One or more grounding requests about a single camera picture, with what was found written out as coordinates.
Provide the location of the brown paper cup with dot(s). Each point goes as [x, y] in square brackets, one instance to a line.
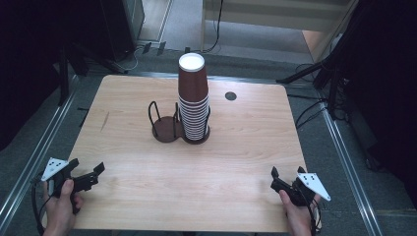
[192, 82]

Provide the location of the aluminium floor rail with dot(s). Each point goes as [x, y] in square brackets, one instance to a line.
[36, 154]
[347, 167]

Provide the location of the person's right hand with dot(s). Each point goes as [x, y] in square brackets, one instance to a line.
[300, 219]

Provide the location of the black tripod stand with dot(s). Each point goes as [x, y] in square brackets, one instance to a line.
[327, 70]

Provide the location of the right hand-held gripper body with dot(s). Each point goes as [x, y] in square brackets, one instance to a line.
[313, 185]

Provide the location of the black metal stand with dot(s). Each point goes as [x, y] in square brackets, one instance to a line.
[64, 75]

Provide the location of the black cabinet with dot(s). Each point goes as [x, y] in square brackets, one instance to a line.
[119, 26]

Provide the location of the person's left hand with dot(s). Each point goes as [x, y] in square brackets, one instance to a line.
[60, 213]

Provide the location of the dark round table grommet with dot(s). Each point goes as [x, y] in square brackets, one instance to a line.
[230, 96]

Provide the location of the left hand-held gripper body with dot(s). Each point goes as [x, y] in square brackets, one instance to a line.
[55, 168]

